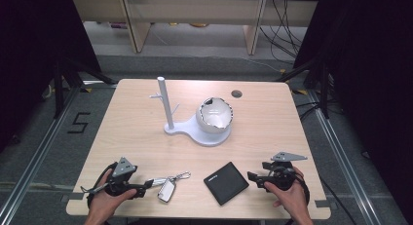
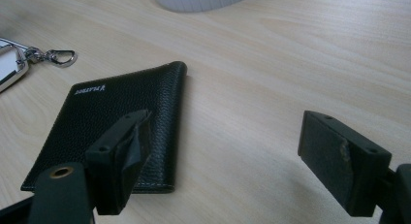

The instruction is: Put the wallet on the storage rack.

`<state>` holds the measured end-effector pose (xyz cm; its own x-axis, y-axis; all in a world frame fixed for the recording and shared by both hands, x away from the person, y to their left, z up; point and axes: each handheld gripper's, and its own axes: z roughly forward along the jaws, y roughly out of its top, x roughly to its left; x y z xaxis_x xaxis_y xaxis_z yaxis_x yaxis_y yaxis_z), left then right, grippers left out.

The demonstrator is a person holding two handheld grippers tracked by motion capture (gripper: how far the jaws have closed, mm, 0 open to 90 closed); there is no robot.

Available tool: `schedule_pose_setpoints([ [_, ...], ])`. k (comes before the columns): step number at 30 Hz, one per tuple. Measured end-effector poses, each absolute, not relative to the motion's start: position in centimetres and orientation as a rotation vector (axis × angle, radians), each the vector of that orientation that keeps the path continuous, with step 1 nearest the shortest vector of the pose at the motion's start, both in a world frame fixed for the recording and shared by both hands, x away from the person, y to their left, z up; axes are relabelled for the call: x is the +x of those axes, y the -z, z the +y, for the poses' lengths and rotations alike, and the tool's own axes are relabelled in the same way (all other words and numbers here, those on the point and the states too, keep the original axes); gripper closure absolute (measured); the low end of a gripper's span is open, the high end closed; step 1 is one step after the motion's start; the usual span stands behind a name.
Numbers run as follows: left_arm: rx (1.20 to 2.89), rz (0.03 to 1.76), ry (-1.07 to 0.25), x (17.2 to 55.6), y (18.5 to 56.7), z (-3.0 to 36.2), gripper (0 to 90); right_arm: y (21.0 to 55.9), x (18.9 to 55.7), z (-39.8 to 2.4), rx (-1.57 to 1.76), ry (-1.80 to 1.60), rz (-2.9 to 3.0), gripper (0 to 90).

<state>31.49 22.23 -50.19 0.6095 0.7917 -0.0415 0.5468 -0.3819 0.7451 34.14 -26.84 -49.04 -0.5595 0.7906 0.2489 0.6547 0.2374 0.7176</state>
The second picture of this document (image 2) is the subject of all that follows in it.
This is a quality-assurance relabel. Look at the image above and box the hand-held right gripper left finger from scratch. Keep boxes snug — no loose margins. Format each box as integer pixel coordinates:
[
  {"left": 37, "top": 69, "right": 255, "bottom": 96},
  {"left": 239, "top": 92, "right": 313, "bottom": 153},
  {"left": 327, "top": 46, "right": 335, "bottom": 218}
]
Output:
[{"left": 84, "top": 109, "right": 153, "bottom": 216}]

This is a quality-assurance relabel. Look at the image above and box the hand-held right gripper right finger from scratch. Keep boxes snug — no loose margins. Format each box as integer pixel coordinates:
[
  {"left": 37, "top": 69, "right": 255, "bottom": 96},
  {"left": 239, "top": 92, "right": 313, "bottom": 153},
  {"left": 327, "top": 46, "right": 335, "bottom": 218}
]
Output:
[{"left": 297, "top": 110, "right": 393, "bottom": 218}]

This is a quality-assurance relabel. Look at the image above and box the black leather wallet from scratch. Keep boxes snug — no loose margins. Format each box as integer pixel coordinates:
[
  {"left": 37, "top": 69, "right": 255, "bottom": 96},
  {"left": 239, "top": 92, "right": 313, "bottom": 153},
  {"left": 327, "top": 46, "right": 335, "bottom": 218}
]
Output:
[{"left": 20, "top": 60, "right": 188, "bottom": 195}]

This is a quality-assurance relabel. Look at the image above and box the silver car key fob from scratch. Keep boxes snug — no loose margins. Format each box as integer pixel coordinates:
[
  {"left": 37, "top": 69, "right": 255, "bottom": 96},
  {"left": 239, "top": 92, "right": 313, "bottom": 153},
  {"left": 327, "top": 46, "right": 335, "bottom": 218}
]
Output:
[{"left": 0, "top": 37, "right": 79, "bottom": 94}]

